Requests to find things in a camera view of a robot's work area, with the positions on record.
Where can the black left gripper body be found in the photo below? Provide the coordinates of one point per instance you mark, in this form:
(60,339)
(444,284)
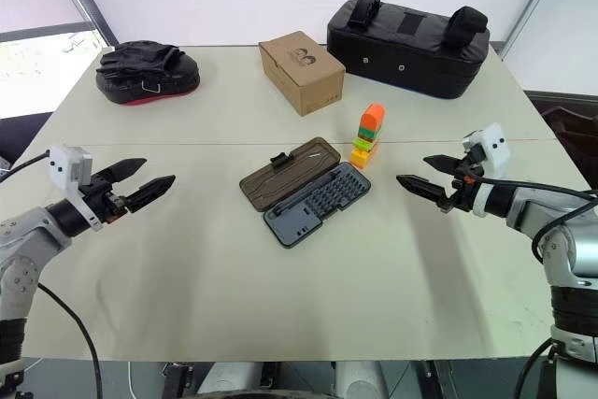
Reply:
(105,198)

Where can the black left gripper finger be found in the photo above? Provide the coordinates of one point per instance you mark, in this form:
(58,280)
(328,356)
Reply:
(152,189)
(127,168)

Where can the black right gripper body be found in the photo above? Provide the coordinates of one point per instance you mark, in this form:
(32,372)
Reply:
(463,193)

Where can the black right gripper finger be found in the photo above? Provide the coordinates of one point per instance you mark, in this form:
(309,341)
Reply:
(441,163)
(422,186)

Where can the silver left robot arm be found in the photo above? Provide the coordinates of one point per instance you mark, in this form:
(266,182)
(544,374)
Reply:
(28,231)

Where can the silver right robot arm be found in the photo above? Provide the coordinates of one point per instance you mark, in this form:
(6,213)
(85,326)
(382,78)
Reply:
(560,226)

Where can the screwdriver bit case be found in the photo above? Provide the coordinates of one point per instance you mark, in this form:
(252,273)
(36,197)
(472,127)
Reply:
(303,193)

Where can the colourful toy block tower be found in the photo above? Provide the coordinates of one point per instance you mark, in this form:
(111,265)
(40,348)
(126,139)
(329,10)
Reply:
(369,137)

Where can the black red boxing focus mitt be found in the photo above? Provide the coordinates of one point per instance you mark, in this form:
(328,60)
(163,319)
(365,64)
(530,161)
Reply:
(145,74)

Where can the large black padded strike shield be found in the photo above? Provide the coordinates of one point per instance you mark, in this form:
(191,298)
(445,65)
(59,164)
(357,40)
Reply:
(411,53)

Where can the dark brown bin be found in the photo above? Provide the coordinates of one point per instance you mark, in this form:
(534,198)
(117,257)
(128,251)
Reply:
(574,123)

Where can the brown cardboard box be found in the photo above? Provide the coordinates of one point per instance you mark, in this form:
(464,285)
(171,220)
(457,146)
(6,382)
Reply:
(303,74)

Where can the grey rounded shape under table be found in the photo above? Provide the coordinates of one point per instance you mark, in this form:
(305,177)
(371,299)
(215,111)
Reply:
(233,378)
(362,378)

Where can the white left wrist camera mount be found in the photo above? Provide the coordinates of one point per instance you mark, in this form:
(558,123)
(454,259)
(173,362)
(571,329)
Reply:
(65,163)

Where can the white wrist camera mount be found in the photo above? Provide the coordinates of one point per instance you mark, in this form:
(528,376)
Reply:
(65,163)
(493,146)

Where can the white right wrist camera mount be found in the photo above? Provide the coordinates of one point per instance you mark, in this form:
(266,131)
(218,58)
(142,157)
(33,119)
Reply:
(493,146)

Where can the grey window frame bar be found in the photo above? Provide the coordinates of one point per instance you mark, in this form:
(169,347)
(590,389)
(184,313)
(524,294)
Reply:
(84,2)
(532,2)

